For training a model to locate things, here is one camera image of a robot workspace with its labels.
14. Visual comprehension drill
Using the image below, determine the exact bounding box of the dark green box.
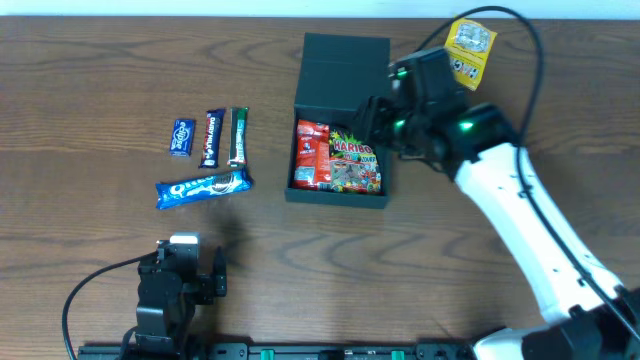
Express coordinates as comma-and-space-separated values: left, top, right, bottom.
284, 32, 392, 209

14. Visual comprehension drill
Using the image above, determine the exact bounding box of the blue Oreo cookie pack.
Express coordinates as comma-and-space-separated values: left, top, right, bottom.
155, 169, 252, 210

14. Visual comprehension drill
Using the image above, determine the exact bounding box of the red snack bag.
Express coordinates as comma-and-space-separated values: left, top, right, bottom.
293, 120, 331, 191

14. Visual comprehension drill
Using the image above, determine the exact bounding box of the green chocolate bar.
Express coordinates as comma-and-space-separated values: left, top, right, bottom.
227, 107, 249, 167

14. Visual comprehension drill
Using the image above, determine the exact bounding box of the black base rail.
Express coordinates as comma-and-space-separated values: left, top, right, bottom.
78, 342, 476, 360

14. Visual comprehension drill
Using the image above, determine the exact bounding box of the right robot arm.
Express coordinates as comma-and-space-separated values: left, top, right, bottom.
354, 97, 639, 359

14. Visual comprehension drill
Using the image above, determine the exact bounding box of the black Haribo candy bag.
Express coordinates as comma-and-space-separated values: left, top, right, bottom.
329, 127, 382, 194

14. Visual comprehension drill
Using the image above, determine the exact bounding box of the blue Eclipse gum pack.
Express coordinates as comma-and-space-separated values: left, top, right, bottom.
169, 119, 196, 157

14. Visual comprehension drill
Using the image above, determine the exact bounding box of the purple Dairy Milk bar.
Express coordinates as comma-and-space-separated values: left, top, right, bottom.
199, 108, 226, 168

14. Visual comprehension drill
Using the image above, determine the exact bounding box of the yellow candy bag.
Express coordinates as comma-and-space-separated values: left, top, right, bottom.
444, 18, 498, 91

